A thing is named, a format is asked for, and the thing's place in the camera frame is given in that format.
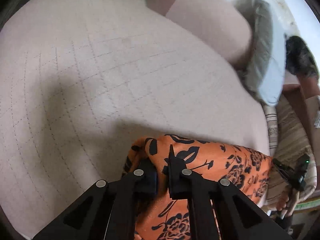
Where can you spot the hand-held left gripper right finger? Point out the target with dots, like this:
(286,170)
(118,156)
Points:
(177,180)

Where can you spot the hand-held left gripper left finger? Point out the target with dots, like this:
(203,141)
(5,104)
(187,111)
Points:
(147,180)

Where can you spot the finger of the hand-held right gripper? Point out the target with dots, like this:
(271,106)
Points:
(281,167)

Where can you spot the orange floral blouse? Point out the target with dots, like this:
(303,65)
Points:
(212,160)

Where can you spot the person's right hand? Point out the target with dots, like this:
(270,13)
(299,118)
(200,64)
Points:
(286,200)

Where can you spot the large striped floral cushion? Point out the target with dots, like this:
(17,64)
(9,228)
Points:
(292,135)

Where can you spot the small striped floral cushion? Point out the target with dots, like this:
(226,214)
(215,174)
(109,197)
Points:
(271,130)

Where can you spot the quilted brown headboard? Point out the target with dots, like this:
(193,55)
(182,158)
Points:
(312,105)

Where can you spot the light blue pillow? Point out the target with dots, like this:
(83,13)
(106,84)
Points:
(270,62)

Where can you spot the pink quilted bed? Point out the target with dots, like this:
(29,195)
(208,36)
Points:
(100,80)

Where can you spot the pink bolster cushion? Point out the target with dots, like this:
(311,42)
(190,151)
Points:
(207,25)

